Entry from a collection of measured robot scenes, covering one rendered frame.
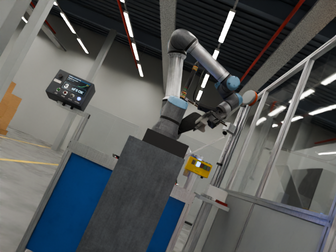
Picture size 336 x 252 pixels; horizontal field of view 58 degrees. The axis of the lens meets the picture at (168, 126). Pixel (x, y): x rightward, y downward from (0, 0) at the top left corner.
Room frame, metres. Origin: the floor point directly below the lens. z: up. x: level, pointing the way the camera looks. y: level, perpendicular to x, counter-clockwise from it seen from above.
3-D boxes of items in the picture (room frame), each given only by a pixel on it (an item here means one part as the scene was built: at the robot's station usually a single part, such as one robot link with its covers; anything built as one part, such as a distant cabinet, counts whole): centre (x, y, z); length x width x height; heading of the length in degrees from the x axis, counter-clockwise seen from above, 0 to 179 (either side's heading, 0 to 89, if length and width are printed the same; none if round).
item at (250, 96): (2.80, -0.61, 1.88); 0.17 x 0.15 x 0.16; 179
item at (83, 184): (2.05, 0.10, 0.45); 0.82 x 0.01 x 0.66; 89
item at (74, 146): (2.05, 0.10, 0.82); 0.90 x 0.04 x 0.08; 89
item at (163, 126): (1.64, 0.00, 1.13); 0.15 x 0.15 x 0.10
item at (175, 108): (1.65, 0.00, 1.24); 0.13 x 0.12 x 0.14; 6
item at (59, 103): (2.06, 0.63, 1.04); 0.24 x 0.03 x 0.03; 89
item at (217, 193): (2.58, -0.59, 0.92); 0.17 x 0.16 x 0.11; 89
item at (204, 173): (2.04, -0.30, 1.02); 0.16 x 0.10 x 0.11; 89
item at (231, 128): (2.75, -0.53, 1.52); 0.10 x 0.07 x 0.08; 124
